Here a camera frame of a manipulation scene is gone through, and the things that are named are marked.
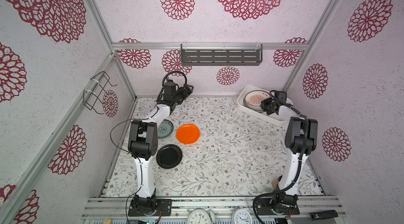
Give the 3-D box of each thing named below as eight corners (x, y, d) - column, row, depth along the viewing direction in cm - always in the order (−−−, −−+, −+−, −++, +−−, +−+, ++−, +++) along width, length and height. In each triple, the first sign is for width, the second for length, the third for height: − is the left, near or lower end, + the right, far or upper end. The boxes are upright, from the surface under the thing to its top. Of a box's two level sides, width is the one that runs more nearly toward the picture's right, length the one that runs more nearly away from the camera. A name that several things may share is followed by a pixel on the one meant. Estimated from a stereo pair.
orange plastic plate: (175, 144, 98) (175, 142, 96) (177, 125, 107) (177, 123, 105) (200, 144, 98) (200, 142, 96) (200, 125, 107) (200, 123, 105)
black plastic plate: (155, 168, 88) (154, 166, 86) (159, 146, 97) (158, 144, 94) (181, 168, 88) (180, 166, 86) (182, 146, 97) (182, 144, 94)
